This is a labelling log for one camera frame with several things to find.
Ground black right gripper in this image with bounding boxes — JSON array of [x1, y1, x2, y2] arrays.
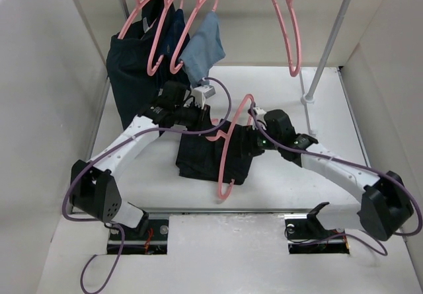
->
[[227, 124, 282, 158]]

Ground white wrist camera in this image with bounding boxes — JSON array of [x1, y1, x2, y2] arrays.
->
[[192, 85, 215, 109], [248, 106, 267, 122]]

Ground black trousers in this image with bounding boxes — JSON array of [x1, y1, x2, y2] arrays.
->
[[175, 124, 264, 185]]

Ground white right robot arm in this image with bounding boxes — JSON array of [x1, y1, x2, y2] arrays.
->
[[239, 106, 417, 241]]

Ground light blue hanging shorts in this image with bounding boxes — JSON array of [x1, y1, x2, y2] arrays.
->
[[179, 12, 226, 86]]

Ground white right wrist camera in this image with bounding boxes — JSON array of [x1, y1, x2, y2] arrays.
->
[[248, 106, 267, 122]]

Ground aluminium rail at table front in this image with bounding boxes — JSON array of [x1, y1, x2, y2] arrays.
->
[[108, 209, 384, 246]]

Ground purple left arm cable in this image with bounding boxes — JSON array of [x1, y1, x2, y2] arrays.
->
[[61, 75, 232, 293]]

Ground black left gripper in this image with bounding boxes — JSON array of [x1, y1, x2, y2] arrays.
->
[[173, 101, 216, 137]]

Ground navy blue hanging shorts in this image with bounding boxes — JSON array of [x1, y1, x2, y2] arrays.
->
[[156, 8, 190, 88]]

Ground pink hanger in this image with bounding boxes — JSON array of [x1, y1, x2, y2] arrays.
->
[[270, 0, 304, 78], [147, 0, 184, 76], [206, 94, 254, 202], [117, 0, 168, 39], [169, 0, 219, 74]]

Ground dark teal hanging trousers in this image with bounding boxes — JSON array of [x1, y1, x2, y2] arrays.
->
[[106, 0, 164, 128]]

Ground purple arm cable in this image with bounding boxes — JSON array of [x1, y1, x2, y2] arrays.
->
[[61, 75, 232, 293], [249, 100, 416, 257]]

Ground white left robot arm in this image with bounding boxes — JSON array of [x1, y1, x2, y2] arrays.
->
[[69, 81, 215, 239]]

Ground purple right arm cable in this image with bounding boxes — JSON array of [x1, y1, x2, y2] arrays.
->
[[249, 100, 416, 257]]

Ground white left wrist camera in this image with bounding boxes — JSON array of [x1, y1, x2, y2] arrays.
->
[[192, 85, 215, 109]]

